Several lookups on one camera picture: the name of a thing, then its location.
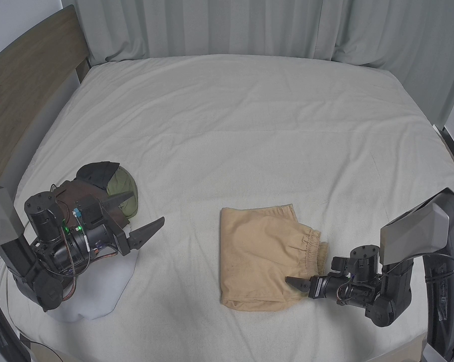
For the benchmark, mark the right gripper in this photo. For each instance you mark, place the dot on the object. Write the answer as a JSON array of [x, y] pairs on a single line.
[[328, 287]]

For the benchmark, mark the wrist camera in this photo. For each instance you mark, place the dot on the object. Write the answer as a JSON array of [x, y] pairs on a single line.
[[339, 266], [87, 213]]

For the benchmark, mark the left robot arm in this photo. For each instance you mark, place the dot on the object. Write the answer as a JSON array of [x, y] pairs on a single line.
[[42, 213]]

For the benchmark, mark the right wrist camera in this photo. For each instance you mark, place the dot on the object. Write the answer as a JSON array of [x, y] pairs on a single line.
[[339, 266]]

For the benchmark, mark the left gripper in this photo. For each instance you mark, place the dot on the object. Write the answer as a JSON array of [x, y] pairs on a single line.
[[95, 243]]

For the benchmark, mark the grey-green curtain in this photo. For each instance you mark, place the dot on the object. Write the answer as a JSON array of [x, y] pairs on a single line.
[[230, 13]]

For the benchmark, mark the tan shorts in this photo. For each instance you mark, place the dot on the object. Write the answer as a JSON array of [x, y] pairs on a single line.
[[257, 255]]

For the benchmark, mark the brown garment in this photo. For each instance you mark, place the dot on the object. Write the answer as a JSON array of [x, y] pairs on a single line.
[[80, 191]]

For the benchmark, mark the green garment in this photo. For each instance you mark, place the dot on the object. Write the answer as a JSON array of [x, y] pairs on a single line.
[[117, 179]]

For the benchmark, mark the bed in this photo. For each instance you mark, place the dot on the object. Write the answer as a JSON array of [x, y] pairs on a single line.
[[249, 108]]

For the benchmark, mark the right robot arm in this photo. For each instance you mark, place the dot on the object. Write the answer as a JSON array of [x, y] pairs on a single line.
[[415, 232]]

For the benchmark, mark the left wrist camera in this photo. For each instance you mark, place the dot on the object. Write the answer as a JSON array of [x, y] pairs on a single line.
[[87, 213]]

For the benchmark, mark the black garment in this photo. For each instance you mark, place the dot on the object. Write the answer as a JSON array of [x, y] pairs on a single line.
[[95, 172]]

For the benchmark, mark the white garment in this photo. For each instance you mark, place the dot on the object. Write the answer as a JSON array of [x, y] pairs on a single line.
[[98, 292]]

